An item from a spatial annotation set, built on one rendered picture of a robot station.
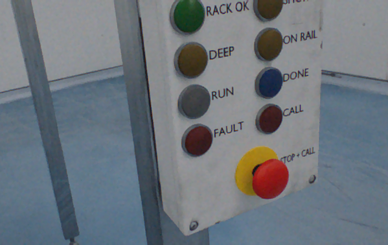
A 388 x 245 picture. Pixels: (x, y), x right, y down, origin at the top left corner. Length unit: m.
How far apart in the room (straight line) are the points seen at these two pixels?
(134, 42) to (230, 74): 0.10
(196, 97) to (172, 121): 0.03
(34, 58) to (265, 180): 1.19
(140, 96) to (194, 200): 0.11
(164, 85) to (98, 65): 4.17
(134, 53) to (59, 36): 3.93
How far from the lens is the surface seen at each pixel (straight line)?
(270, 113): 0.38
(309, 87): 0.42
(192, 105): 0.33
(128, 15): 0.39
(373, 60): 3.59
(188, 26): 0.32
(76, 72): 4.42
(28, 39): 1.46
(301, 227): 1.84
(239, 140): 0.38
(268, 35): 0.36
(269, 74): 0.37
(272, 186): 0.38
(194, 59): 0.32
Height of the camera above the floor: 1.08
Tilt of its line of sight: 20 degrees down
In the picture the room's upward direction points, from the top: 5 degrees counter-clockwise
